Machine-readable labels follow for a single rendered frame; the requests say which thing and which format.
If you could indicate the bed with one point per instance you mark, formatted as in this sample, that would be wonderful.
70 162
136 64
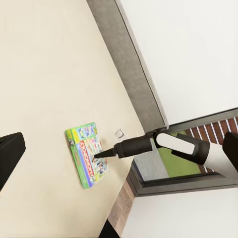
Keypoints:
64 64

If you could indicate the door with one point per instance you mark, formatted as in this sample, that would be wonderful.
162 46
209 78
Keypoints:
159 172

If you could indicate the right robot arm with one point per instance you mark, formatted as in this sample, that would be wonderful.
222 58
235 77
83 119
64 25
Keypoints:
202 152

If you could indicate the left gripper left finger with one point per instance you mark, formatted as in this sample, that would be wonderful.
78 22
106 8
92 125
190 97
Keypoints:
12 147

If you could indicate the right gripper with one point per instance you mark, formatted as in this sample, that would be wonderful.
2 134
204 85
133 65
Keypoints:
126 148

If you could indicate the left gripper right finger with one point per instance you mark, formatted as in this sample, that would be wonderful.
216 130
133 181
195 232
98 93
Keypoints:
230 148

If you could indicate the board game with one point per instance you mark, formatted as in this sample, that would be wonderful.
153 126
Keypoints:
85 143

